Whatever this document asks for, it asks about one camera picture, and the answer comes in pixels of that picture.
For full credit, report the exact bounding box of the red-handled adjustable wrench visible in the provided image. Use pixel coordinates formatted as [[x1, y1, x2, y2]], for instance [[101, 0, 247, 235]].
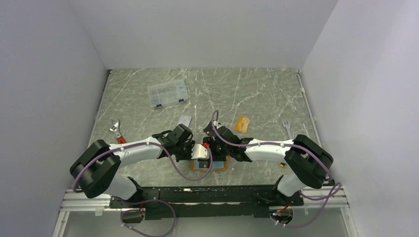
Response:
[[108, 118, 126, 144]]

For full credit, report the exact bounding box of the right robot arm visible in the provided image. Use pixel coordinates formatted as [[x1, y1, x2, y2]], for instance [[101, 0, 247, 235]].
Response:
[[203, 124, 334, 205]]

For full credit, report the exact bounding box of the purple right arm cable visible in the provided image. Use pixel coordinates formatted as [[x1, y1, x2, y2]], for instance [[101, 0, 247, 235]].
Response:
[[211, 110, 342, 229]]

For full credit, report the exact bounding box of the small orange card sleeve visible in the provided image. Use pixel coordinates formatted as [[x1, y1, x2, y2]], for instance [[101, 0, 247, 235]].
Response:
[[234, 116, 250, 133]]

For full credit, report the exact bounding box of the orange leather card holder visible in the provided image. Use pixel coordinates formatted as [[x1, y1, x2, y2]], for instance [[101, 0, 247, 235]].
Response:
[[191, 157, 230, 171]]

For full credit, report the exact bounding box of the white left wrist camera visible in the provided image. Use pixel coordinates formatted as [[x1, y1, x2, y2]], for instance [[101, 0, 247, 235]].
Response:
[[191, 144, 210, 160]]

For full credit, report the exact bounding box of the silver open-end wrench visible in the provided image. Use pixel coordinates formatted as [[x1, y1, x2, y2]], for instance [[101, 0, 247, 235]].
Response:
[[282, 120, 293, 139]]

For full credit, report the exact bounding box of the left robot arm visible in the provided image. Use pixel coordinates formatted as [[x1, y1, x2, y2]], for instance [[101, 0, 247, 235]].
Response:
[[69, 124, 195, 207]]

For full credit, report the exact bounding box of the clear plastic organizer box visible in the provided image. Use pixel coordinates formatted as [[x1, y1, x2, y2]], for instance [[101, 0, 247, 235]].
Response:
[[147, 79, 189, 109]]

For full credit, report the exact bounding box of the silver VIP card bottom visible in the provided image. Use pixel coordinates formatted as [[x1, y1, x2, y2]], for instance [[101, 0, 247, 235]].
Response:
[[178, 115, 192, 127]]

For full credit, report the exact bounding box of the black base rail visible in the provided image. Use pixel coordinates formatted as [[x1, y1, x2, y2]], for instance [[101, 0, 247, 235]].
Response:
[[109, 185, 304, 220]]

